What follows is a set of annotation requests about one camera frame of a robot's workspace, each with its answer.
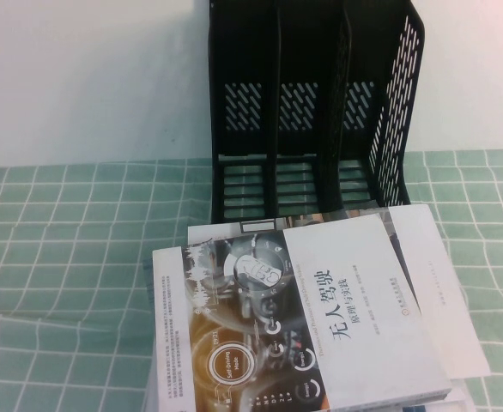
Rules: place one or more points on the self-driving book with dashboard cover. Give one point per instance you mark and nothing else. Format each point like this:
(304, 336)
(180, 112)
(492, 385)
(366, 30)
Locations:
(354, 309)

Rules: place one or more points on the book with blue page edge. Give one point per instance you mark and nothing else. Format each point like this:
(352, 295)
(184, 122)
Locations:
(147, 279)

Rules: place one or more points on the black perforated plastic book holder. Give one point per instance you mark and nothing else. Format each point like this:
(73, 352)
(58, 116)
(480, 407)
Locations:
(311, 43)

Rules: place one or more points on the white book with photo cover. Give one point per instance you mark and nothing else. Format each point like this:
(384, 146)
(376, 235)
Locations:
(444, 300)

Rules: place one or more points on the white book under stack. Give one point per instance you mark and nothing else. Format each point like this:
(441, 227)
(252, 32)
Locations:
(462, 397)

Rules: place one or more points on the green white-grid tablecloth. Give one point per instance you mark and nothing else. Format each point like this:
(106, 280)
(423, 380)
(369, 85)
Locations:
(62, 257)

